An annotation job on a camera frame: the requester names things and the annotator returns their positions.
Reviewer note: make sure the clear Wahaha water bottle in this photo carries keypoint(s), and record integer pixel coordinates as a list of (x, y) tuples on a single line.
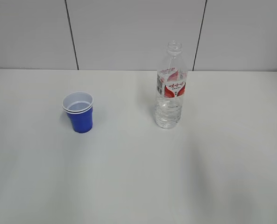
[(170, 87)]

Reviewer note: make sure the blue paper cup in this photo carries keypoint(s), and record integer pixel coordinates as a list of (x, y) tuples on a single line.
[(79, 107)]

